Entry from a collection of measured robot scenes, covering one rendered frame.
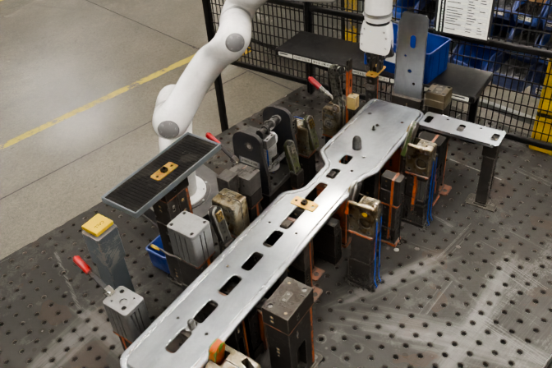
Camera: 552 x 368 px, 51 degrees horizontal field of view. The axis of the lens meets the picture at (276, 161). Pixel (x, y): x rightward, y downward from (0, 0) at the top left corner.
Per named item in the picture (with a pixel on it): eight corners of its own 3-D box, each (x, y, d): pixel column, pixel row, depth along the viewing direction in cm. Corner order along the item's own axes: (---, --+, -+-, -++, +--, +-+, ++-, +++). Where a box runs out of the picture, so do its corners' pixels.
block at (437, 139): (433, 210, 217) (440, 149, 200) (405, 200, 222) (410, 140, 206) (443, 195, 223) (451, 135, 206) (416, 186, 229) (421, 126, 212)
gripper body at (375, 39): (357, 19, 181) (356, 52, 188) (388, 25, 176) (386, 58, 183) (368, 10, 186) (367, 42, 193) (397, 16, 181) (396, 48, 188)
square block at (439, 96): (435, 173, 234) (445, 96, 212) (417, 167, 238) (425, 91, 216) (443, 163, 239) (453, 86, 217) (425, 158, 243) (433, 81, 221)
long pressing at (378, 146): (180, 410, 129) (179, 406, 128) (110, 363, 140) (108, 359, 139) (427, 113, 217) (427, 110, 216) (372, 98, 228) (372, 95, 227)
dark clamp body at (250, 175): (261, 273, 199) (250, 186, 176) (231, 258, 205) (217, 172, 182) (279, 253, 205) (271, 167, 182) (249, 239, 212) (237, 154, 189)
